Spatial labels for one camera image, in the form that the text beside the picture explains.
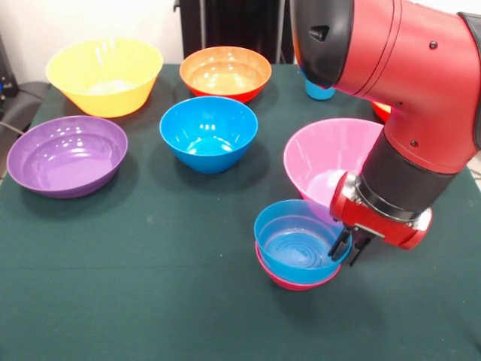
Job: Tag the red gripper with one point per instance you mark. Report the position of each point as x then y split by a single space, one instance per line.
360 222

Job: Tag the small flat-bottomed blue bowl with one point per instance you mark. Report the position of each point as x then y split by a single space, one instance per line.
293 252

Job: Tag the small red bowl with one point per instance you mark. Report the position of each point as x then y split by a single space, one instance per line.
293 286

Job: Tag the deep blue bowl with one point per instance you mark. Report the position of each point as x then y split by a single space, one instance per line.
206 139

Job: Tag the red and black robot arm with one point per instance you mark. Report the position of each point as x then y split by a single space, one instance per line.
406 75

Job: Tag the large pink bowl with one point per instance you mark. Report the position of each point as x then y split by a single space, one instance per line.
323 161

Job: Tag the orange bowl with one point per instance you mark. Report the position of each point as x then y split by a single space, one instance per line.
381 111
225 80

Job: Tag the blue cup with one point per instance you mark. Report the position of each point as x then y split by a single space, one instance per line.
315 92

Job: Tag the dark green table cloth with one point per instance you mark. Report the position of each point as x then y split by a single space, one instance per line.
112 301

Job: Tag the large yellow bowl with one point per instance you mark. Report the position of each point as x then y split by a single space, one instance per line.
112 99

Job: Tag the purple bowl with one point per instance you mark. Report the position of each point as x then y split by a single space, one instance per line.
64 165

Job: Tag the grey padded seat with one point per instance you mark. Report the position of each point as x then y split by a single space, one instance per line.
26 99

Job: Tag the black device box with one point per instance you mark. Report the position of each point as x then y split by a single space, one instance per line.
6 79

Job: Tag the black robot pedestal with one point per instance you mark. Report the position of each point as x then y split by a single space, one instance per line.
240 26

